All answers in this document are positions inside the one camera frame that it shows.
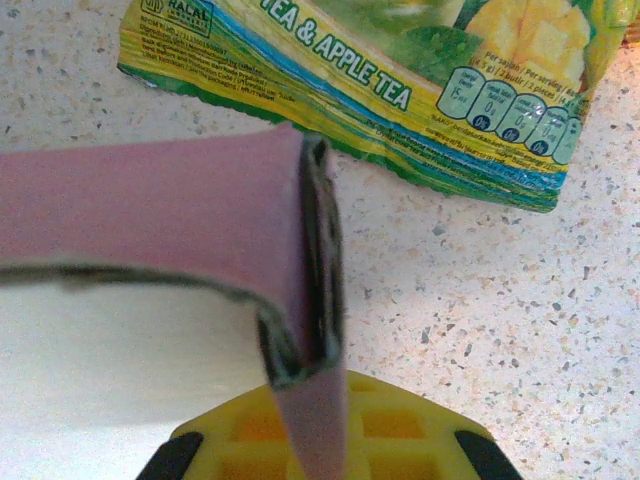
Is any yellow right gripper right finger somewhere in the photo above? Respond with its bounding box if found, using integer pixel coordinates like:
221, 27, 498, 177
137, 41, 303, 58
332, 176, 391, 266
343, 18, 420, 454
345, 369, 524, 480

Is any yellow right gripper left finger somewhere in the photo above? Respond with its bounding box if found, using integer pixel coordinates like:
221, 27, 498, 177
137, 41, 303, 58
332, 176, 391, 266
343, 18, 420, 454
137, 384, 307, 480

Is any pink paper box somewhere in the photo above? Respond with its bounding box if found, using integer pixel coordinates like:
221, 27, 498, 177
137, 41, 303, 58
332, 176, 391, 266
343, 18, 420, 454
0, 123, 350, 480

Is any green candy bag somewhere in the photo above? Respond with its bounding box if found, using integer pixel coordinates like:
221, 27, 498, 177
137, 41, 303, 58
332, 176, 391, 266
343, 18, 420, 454
116, 0, 640, 215

